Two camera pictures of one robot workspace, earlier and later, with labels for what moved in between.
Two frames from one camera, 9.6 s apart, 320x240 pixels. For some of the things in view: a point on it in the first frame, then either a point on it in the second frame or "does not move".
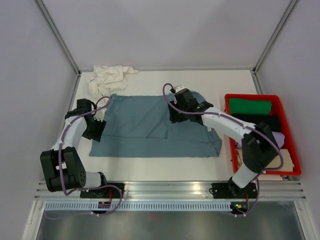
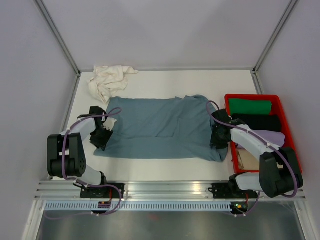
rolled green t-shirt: [255, 107] does not move
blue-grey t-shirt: [141, 126] does not move
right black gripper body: [176, 116] to [216, 140]
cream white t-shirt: [108, 80] does not move
